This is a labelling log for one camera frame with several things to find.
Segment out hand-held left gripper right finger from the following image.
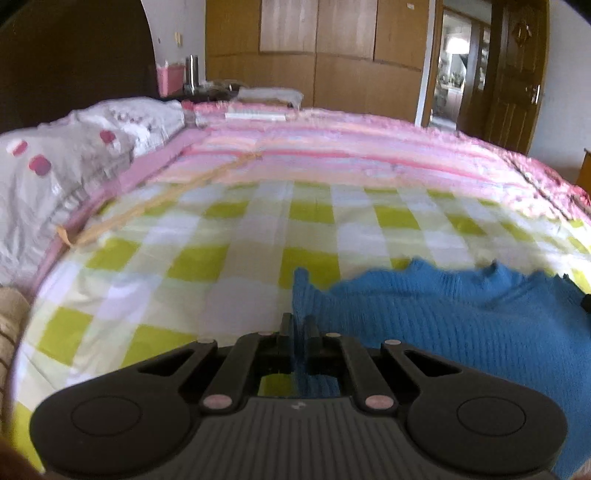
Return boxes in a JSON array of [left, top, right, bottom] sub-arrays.
[[305, 318, 462, 411]]

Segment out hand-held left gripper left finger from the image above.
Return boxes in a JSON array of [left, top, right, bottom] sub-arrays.
[[139, 314, 296, 414]]

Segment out blue knitted sweater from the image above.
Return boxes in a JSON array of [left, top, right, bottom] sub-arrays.
[[292, 259, 591, 480]]

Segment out yellow-green checked bedsheet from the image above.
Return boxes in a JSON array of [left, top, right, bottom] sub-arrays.
[[9, 178, 591, 462]]

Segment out pink striped quilt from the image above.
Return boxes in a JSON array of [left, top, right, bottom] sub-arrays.
[[106, 102, 591, 222]]

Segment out white book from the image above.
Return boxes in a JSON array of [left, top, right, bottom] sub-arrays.
[[225, 110, 289, 123]]

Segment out grey folded cloth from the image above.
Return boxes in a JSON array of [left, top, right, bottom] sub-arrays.
[[236, 87, 304, 109]]

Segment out dark nightstand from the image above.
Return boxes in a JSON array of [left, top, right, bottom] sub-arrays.
[[159, 85, 241, 104]]

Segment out wooden wardrobe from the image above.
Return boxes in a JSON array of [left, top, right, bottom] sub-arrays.
[[205, 0, 437, 123]]

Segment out beige striped folded cloth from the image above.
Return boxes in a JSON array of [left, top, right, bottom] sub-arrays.
[[0, 286, 33, 416]]

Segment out metal thermos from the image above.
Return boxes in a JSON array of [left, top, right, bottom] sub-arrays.
[[184, 55, 199, 95]]

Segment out pink basket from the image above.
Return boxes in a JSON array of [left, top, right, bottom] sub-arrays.
[[156, 62, 188, 97]]

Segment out grey pillow with pink dots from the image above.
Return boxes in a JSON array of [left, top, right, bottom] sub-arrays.
[[0, 98, 185, 287]]

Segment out pink floral quilt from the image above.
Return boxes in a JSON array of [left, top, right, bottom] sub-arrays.
[[503, 152, 591, 208]]

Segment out brown wooden door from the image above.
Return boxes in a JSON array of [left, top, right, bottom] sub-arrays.
[[482, 0, 550, 155]]

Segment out wooden cabinet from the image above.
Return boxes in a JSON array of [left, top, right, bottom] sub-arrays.
[[577, 148, 591, 195]]

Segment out dark wooden headboard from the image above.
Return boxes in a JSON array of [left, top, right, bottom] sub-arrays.
[[0, 0, 160, 134]]

